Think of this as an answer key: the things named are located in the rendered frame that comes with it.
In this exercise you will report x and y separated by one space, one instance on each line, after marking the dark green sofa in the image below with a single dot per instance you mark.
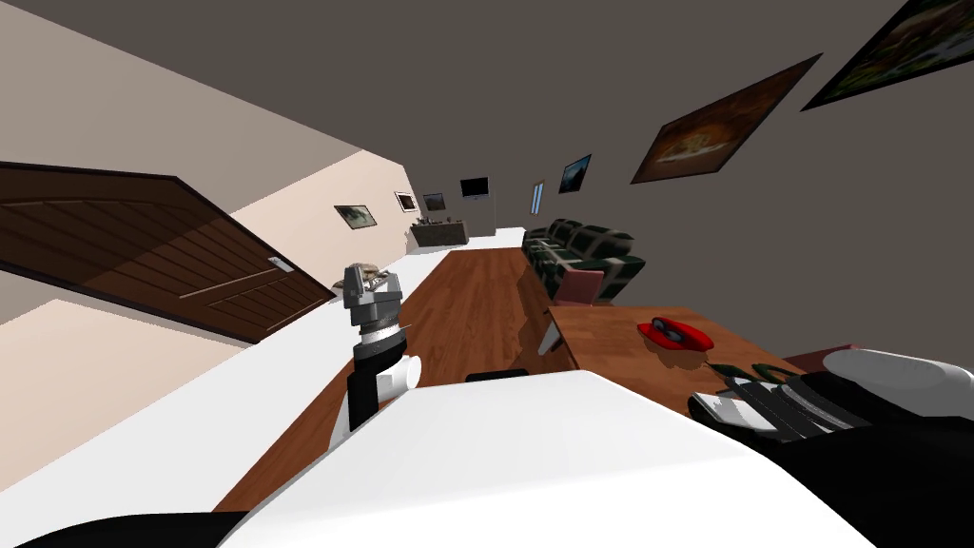
590 251

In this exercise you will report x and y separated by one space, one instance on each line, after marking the pink chair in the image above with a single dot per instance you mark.
582 288

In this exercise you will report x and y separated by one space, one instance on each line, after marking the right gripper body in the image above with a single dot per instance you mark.
719 409

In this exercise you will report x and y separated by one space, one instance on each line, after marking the small blue dark picture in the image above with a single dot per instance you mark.
575 173

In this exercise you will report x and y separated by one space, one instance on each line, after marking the red flat object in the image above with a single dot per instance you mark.
677 335

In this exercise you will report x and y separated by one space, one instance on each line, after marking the large brown orange picture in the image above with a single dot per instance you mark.
715 129

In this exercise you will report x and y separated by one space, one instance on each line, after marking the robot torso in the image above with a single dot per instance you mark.
533 457

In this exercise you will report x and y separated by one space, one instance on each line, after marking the narrow blue window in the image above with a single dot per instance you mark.
538 197

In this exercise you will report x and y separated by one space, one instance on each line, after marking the small white framed picture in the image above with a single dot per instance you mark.
406 201

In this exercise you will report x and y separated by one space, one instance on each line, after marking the dark brown wooden door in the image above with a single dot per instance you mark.
152 243

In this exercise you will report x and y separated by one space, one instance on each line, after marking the small dark framed picture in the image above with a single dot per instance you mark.
434 202

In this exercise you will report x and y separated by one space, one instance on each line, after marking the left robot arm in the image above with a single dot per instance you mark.
365 388

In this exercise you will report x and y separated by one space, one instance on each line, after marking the large green landscape picture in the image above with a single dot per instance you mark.
905 49

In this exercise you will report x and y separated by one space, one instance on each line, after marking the dark green curved object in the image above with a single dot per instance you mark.
761 371

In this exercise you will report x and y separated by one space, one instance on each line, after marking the grey green framed picture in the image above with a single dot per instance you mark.
356 216

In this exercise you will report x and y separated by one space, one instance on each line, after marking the brown wooden table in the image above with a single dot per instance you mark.
609 350

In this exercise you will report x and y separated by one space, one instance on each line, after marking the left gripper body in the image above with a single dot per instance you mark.
373 301

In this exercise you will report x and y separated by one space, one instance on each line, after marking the dark sideboard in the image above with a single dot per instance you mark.
440 233

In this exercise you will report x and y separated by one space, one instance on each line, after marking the black wall television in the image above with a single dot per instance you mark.
475 187

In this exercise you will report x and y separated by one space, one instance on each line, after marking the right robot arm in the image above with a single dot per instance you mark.
875 472

